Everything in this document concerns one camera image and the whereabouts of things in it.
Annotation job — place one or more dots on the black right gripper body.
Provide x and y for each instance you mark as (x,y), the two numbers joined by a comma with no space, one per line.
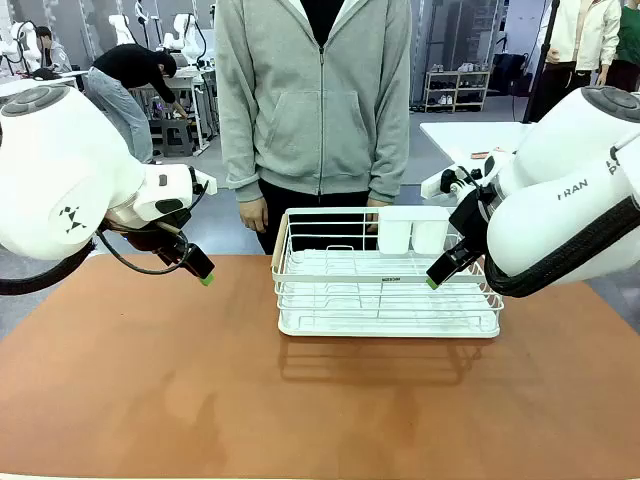
(470,215)

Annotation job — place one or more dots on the white workbench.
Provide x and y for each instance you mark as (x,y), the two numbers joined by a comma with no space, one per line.
(192,82)

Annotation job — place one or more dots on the black tripod pole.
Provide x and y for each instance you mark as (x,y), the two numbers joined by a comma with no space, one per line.
(542,60)

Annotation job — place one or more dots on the white table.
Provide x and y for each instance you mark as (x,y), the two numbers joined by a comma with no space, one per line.
(470,137)

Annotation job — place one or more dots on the person's left hand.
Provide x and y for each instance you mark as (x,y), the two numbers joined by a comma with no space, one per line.
(376,202)

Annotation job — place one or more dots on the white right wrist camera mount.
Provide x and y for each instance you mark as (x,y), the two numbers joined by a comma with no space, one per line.
(435,185)

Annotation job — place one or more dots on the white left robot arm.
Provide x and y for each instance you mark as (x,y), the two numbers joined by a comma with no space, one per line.
(60,165)

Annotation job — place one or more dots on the white plastic utensil cup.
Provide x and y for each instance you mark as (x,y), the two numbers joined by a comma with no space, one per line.
(430,230)
(395,230)

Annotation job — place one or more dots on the person in black top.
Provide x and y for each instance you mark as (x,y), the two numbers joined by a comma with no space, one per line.
(130,75)

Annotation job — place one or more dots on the seated person in grey jacket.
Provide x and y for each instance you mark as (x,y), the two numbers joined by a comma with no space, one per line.
(54,52)

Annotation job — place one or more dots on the person in white jacket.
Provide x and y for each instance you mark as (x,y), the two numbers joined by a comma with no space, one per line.
(575,45)

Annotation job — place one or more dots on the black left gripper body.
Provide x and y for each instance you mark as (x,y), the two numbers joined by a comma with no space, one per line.
(150,237)

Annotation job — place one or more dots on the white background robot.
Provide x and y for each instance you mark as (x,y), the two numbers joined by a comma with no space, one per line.
(189,40)
(121,27)

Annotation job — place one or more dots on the person's left forearm grey sleeve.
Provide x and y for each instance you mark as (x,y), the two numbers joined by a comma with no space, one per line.
(390,150)

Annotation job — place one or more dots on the small red flat object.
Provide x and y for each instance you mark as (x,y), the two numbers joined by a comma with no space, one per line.
(479,154)

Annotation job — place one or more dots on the wooden shoe rack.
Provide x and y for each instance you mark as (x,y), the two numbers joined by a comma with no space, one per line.
(457,92)

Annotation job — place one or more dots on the person's right hand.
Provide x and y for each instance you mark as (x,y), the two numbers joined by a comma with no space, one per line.
(254,215)

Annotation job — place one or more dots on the person in grey hoodie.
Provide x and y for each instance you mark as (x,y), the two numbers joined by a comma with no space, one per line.
(315,100)

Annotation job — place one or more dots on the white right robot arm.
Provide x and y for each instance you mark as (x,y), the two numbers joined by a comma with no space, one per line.
(560,210)

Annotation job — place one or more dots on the black step stool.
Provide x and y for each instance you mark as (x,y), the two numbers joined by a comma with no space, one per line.
(176,140)

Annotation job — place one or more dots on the person's right forearm grey sleeve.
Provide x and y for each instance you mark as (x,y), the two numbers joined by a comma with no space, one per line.
(239,150)

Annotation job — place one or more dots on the black bag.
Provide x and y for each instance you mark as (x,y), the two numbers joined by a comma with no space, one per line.
(507,72)

